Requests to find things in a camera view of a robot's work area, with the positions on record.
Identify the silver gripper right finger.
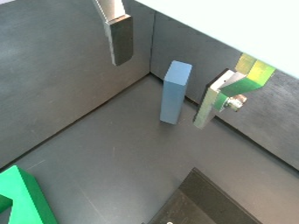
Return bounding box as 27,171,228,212
192,52,276,130

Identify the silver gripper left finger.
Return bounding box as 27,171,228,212
92,0,133,66

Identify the blue rectangular block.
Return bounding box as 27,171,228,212
160,60,192,124

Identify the green shape sorter board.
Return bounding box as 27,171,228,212
0,165,59,224

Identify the black curved holder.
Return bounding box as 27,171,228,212
148,167,263,224

